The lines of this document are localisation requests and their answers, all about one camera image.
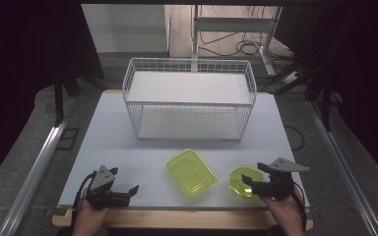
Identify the white board panel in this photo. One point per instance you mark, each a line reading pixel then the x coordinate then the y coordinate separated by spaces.
pixel 124 28

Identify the black stand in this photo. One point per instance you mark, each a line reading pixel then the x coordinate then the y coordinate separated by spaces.
pixel 325 105
pixel 59 98

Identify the white desk frame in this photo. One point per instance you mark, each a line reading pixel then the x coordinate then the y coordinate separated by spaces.
pixel 233 24

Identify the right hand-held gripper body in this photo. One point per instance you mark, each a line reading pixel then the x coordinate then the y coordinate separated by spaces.
pixel 280 183

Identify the metal floor rail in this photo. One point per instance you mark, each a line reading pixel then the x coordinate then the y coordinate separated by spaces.
pixel 344 170
pixel 36 170

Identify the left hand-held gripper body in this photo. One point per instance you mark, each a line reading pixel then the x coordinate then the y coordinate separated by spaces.
pixel 103 178

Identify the person's left hand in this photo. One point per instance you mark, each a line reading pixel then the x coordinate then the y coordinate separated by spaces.
pixel 88 213

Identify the person's right hand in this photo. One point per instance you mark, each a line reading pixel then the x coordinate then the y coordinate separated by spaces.
pixel 285 209

